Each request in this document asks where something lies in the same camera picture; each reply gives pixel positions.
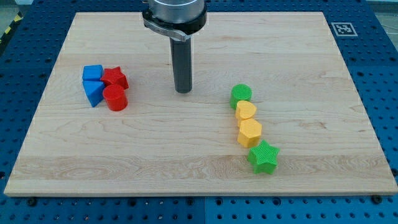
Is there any blue cube block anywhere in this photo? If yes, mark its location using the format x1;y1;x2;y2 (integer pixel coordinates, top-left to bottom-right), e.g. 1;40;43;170
82;65;104;82

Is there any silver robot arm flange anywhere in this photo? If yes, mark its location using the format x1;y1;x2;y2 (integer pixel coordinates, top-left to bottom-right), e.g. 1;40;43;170
142;0;207;42

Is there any green star block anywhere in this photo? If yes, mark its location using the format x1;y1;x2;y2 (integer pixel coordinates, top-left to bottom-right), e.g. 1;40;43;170
247;140;280;175

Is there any white fiducial marker tag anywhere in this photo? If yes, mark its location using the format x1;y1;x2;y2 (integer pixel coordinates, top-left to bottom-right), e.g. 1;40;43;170
331;22;358;37

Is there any red circle block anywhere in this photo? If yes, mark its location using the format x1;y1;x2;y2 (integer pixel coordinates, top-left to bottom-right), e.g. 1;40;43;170
103;84;128;111

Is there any yellow hexagon block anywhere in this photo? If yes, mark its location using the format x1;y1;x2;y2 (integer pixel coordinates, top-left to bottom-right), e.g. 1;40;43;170
237;118;262;148

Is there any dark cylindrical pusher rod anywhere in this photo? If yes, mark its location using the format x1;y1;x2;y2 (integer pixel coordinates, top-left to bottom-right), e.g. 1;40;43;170
170;38;192;93

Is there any yellow heart block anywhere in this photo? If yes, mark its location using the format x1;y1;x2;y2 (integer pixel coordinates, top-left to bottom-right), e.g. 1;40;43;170
235;100;257;127

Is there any green circle block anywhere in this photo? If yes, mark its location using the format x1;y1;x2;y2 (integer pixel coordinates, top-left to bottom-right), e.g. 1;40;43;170
229;83;252;110

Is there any red star block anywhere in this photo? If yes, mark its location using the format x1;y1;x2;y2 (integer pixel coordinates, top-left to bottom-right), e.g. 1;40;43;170
100;67;129;90

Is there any light wooden board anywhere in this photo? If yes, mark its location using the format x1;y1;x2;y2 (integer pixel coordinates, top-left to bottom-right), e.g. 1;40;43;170
4;12;397;197

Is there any blue triangle block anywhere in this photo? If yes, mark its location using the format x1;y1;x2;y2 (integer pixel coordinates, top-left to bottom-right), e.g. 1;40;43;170
83;81;105;107

